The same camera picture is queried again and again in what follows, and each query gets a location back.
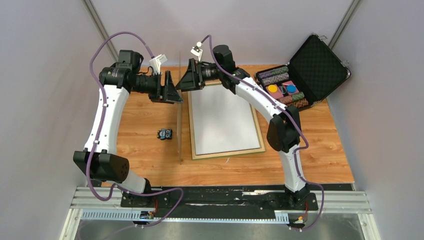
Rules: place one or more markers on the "black mounting base rail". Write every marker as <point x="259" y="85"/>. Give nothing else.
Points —
<point x="270" y="204"/>

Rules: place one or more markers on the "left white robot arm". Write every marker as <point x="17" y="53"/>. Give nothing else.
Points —
<point x="99" y="160"/>

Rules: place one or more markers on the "top blue green chip row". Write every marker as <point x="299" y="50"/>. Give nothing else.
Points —
<point x="273" y="72"/>

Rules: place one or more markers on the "red poker chip row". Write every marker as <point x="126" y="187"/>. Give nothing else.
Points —
<point x="286" y="100"/>

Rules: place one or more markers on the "orange black chip row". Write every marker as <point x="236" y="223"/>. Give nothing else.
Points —
<point x="300" y="103"/>

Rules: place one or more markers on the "black poker chip case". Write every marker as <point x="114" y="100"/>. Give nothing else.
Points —
<point x="314" y="69"/>

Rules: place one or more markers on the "blue yellow chip row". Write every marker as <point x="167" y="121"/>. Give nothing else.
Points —
<point x="275" y="79"/>

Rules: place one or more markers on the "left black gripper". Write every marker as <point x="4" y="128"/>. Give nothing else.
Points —
<point x="168" y="92"/>

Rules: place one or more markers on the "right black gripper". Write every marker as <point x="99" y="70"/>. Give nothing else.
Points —
<point x="192" y="80"/>

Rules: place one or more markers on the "red playing card deck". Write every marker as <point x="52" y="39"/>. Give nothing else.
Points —
<point x="276" y="95"/>

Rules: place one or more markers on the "blue dealer button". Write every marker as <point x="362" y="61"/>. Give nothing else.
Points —
<point x="291" y="89"/>

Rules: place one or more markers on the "small blue owl toy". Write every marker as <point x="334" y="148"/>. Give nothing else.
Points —
<point x="165" y="134"/>

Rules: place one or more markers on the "brown cardboard backing board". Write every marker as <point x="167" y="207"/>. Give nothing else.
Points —
<point x="179" y="114"/>

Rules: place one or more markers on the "green poker chip row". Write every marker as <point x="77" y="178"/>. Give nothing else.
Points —
<point x="298" y="96"/>

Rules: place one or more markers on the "yellow dealer button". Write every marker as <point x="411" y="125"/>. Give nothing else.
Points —
<point x="272" y="88"/>

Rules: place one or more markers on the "forest photo print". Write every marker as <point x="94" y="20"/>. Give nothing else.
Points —
<point x="222" y="122"/>

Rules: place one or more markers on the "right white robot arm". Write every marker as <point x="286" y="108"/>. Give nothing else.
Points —
<point x="284" y="128"/>

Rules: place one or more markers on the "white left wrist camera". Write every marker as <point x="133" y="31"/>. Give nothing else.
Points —
<point x="156" y="62"/>

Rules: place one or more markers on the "clear dealer button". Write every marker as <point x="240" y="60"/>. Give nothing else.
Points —
<point x="283" y="89"/>

